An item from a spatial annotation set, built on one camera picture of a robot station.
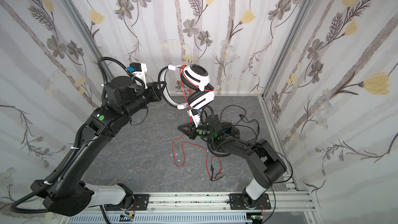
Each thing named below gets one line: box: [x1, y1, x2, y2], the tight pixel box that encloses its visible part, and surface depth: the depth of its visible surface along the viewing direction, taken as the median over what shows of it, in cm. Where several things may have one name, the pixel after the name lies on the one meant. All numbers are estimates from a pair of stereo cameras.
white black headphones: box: [157, 63, 216, 110], surface depth 50 cm
